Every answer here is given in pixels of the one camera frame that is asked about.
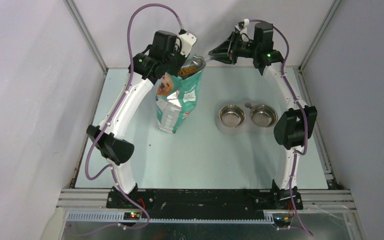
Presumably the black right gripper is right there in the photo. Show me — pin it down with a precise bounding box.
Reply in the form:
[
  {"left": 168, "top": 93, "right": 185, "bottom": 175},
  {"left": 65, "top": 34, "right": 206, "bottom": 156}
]
[{"left": 209, "top": 31, "right": 260, "bottom": 65}]

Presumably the green pet food bag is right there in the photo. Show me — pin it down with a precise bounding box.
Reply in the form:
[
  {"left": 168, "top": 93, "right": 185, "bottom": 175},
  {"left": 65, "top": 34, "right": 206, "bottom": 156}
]
[{"left": 155, "top": 55, "right": 206, "bottom": 134}]

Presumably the clear plastic scoop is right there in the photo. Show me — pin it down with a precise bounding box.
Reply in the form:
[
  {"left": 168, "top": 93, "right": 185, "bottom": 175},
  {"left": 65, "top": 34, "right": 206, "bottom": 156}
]
[{"left": 204, "top": 55, "right": 215, "bottom": 65}]

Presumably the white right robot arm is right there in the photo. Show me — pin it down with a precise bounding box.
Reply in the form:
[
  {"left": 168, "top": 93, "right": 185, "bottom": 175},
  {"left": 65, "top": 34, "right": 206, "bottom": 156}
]
[{"left": 209, "top": 19, "right": 318, "bottom": 210}]

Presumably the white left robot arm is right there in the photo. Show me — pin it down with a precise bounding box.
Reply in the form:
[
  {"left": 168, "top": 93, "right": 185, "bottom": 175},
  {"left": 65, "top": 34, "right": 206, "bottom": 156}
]
[{"left": 86, "top": 29, "right": 198, "bottom": 208}]

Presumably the brown kibble in bag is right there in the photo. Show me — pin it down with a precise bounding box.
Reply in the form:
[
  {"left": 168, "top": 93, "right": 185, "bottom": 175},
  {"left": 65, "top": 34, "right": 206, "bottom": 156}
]
[{"left": 178, "top": 66, "right": 198, "bottom": 78}]

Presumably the steel bowl near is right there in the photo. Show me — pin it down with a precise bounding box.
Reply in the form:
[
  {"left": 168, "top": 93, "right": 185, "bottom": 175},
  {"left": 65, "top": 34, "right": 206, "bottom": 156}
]
[{"left": 218, "top": 104, "right": 246, "bottom": 128}]

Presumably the steel bowl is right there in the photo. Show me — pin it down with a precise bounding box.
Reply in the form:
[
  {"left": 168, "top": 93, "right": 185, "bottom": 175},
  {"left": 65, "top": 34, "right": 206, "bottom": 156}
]
[
  {"left": 250, "top": 104, "right": 278, "bottom": 128},
  {"left": 218, "top": 104, "right": 246, "bottom": 128}
]

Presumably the white double bowl stand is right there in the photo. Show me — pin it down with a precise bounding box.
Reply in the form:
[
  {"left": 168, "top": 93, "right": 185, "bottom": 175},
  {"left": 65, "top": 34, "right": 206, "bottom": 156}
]
[{"left": 215, "top": 102, "right": 276, "bottom": 135}]

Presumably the steel bowl far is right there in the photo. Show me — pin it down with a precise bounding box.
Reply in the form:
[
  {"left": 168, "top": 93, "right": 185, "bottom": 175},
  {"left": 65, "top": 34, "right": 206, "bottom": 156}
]
[{"left": 250, "top": 104, "right": 278, "bottom": 128}]

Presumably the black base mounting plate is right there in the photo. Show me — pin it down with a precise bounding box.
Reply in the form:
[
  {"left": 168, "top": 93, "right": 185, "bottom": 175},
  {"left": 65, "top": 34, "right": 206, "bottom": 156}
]
[{"left": 106, "top": 187, "right": 303, "bottom": 220}]

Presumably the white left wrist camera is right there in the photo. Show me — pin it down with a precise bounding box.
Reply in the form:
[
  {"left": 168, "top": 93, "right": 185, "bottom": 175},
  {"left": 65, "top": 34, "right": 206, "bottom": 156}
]
[{"left": 178, "top": 29, "right": 198, "bottom": 57}]

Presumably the aluminium frame rail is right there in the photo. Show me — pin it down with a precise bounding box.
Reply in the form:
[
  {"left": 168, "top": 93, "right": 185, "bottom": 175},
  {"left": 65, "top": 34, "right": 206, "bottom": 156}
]
[{"left": 63, "top": 0, "right": 108, "bottom": 74}]

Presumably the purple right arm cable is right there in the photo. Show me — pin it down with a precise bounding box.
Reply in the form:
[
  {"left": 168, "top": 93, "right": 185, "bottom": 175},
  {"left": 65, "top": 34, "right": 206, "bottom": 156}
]
[{"left": 248, "top": 19, "right": 314, "bottom": 236}]

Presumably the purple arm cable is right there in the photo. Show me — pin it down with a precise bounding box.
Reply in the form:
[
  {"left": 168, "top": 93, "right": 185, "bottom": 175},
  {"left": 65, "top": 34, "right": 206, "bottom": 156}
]
[
  {"left": 84, "top": 3, "right": 184, "bottom": 230},
  {"left": 248, "top": 19, "right": 314, "bottom": 236}
]

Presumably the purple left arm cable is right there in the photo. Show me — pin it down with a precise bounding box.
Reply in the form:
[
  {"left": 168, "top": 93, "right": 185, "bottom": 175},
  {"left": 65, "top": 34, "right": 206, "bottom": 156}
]
[{"left": 84, "top": 3, "right": 184, "bottom": 230}]

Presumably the grey slotted cable duct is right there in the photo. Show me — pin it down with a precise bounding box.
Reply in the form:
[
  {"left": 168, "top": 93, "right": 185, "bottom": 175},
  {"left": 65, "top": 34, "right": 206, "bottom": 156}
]
[{"left": 67, "top": 211, "right": 274, "bottom": 224}]

